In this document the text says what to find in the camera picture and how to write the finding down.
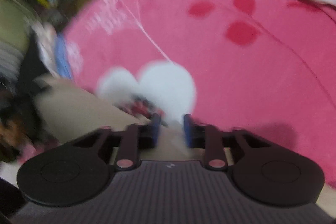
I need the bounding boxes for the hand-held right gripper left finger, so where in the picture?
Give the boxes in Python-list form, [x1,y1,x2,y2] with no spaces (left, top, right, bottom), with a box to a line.
[71,113,161,171]

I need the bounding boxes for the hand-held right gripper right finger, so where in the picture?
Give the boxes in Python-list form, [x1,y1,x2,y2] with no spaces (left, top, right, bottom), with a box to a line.
[183,113,272,171]

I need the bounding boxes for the cream zip jacket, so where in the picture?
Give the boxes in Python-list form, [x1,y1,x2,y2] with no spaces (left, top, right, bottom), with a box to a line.
[34,76,189,161]

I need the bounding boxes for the pink floral blanket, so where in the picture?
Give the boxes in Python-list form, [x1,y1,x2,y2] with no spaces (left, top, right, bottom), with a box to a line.
[63,0,336,189]

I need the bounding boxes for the blue cloth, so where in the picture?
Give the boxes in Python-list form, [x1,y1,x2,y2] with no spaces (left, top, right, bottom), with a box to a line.
[54,35,74,80]

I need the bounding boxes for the black fabric bin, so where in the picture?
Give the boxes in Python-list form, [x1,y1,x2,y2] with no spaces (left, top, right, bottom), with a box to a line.
[16,32,51,85]

